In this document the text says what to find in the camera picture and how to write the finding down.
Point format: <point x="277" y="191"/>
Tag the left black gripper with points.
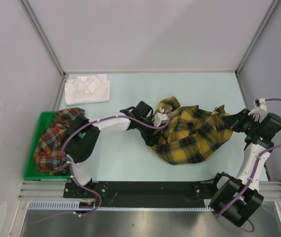
<point x="151" y="140"/>

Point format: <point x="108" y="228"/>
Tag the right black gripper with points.
<point x="234" y="121"/>

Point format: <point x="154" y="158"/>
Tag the yellow plaid long sleeve shirt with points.
<point x="192" y="135"/>

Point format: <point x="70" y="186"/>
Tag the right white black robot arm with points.
<point x="237" y="198"/>

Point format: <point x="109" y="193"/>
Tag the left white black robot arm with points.
<point x="79" y="140"/>

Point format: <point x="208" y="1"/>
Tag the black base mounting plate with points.
<point x="135" y="194"/>

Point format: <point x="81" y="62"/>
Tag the white folded shirt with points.
<point x="87" y="90"/>

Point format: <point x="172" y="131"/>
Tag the red plaid crumpled shirt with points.
<point x="48" y="156"/>

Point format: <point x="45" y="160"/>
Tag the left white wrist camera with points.
<point x="163" y="117"/>

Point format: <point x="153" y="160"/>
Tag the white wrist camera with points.
<point x="259" y="109"/>
<point x="163" y="117"/>

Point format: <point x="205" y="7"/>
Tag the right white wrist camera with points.
<point x="259" y="109"/>

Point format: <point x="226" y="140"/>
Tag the aluminium front frame rail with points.
<point x="54" y="190"/>

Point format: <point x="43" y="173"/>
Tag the white slotted cable duct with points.
<point x="82" y="206"/>

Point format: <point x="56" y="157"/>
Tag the right aluminium corner post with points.
<point x="258" y="34"/>

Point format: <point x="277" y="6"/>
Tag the aluminium corner post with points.
<point x="258" y="34"/>
<point x="42" y="36"/>

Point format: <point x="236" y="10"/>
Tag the left aluminium corner post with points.
<point x="42" y="36"/>

